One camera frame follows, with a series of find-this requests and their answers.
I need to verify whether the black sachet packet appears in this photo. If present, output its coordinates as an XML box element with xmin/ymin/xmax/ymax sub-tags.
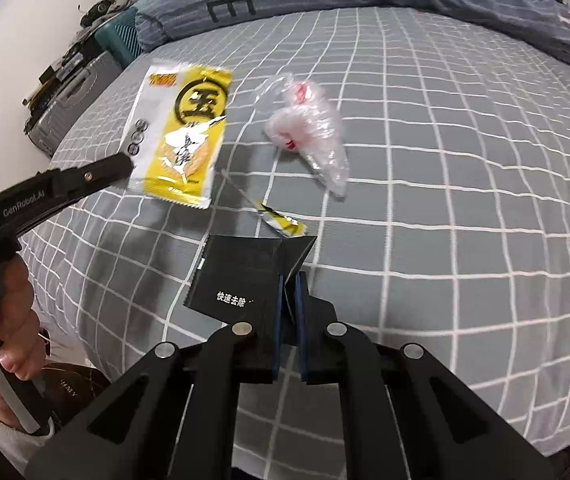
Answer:
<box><xmin>184</xmin><ymin>235</ymin><xmax>315</xmax><ymax>324</ymax></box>

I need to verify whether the yellow white snack wrapper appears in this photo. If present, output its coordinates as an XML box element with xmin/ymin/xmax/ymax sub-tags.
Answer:
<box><xmin>120</xmin><ymin>62</ymin><xmax>233</xmax><ymax>209</ymax></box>

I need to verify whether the clear knotted plastic bag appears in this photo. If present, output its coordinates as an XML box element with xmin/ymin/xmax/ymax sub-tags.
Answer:
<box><xmin>253</xmin><ymin>73</ymin><xmax>350</xmax><ymax>198</ymax></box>

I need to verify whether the person's left hand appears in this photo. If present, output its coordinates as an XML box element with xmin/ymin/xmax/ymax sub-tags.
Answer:
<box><xmin>0</xmin><ymin>256</ymin><xmax>46</xmax><ymax>429</ymax></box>

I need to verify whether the grey hard suitcase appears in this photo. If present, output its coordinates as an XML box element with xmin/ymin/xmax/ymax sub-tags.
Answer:
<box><xmin>24</xmin><ymin>52</ymin><xmax>122</xmax><ymax>158</ymax></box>

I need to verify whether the small yellow torn wrapper strip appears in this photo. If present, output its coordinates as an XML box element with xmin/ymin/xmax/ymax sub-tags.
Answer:
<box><xmin>219</xmin><ymin>169</ymin><xmax>308</xmax><ymax>238</ymax></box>

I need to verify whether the teal suitcase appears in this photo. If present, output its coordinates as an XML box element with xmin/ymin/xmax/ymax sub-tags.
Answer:
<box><xmin>94</xmin><ymin>6</ymin><xmax>144</xmax><ymax>68</ymax></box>

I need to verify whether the grey checked bed sheet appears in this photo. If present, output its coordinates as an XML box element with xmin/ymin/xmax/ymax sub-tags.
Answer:
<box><xmin>23</xmin><ymin>8</ymin><xmax>570</xmax><ymax>454</ymax></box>

